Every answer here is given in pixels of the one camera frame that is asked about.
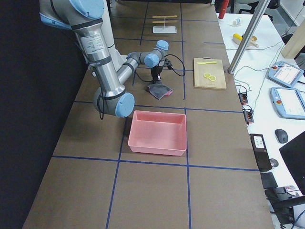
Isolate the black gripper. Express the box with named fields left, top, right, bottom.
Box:
left=151, top=59, right=172, bottom=83

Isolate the grey wiping cloth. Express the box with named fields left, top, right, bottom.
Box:
left=147, top=80, right=173, bottom=100

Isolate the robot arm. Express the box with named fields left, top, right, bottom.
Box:
left=40, top=0, right=172, bottom=118

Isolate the white rack tray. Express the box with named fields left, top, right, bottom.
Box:
left=152, top=26, right=177, bottom=34

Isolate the rear lemon slice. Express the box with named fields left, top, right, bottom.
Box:
left=203, top=73, right=211, bottom=78

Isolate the lemon slice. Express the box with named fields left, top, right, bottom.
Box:
left=203, top=73, right=211, bottom=78
left=209, top=75, right=216, bottom=81

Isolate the bamboo cutting board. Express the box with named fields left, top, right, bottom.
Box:
left=193, top=58, right=227, bottom=90

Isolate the pink plastic bin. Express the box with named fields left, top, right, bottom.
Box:
left=128, top=110, right=187, bottom=156

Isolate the front lemon slice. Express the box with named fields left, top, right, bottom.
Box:
left=209, top=75, right=216, bottom=81

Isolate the right wooden rack rod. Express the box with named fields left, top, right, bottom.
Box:
left=152, top=20, right=178, bottom=24

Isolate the wooden rack rod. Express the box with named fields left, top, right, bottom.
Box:
left=152, top=20, right=178, bottom=24
left=152, top=15, right=178, bottom=19

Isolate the yellow plastic knife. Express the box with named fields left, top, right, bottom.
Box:
left=196, top=61, right=217, bottom=65

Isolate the left wooden rack rod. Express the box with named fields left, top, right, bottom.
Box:
left=152, top=15, right=178, bottom=19

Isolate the upper orange connector block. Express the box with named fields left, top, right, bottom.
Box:
left=238, top=93, right=248, bottom=105

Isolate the orange connector block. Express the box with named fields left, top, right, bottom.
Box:
left=238, top=93, right=248, bottom=105
left=243, top=109, right=254, bottom=124

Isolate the red cylinder bottle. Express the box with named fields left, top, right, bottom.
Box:
left=218, top=0, right=230, bottom=19

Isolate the lower orange connector block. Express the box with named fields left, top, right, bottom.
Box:
left=243, top=109, right=254, bottom=124

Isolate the white blue tube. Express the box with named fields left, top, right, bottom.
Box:
left=232, top=18, right=242, bottom=26

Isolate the beige dustpan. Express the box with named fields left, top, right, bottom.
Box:
left=233, top=34, right=260, bottom=50

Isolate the far teach pendant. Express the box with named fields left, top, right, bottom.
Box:
left=266, top=61, right=304, bottom=88

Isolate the teach pendant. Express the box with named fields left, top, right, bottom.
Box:
left=266, top=61, right=304, bottom=88
left=270, top=87, right=305, bottom=120

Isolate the black power box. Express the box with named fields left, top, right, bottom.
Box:
left=249, top=134, right=272, bottom=172

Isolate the near teach pendant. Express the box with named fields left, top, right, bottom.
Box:
left=270, top=87, right=305, bottom=120

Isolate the grey computer mouse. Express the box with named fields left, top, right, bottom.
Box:
left=274, top=129, right=288, bottom=144

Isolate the black monitor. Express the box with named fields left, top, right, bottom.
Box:
left=279, top=132, right=305, bottom=195

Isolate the black office chair base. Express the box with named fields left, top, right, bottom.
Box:
left=264, top=186, right=305, bottom=225

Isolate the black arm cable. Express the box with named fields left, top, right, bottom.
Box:
left=134, top=54, right=186, bottom=83

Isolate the white rack bracket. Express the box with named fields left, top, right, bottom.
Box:
left=161, top=16, right=166, bottom=33

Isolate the aluminium frame post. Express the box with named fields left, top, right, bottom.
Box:
left=228, top=0, right=270, bottom=74

